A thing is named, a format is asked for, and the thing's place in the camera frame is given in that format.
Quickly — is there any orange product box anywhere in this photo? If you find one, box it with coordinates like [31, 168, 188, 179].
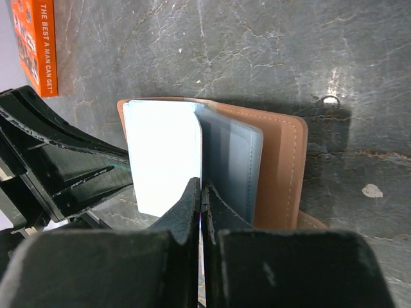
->
[10, 0, 58, 98]

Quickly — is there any brown leather card holder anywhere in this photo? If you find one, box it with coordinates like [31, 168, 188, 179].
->
[116, 97, 330, 230]

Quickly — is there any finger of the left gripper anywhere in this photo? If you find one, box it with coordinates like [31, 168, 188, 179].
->
[1, 86, 132, 221]

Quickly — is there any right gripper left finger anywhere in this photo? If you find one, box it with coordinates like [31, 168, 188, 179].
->
[1, 178, 201, 307]

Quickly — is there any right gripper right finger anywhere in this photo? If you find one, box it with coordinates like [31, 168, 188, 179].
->
[202, 183, 394, 307]

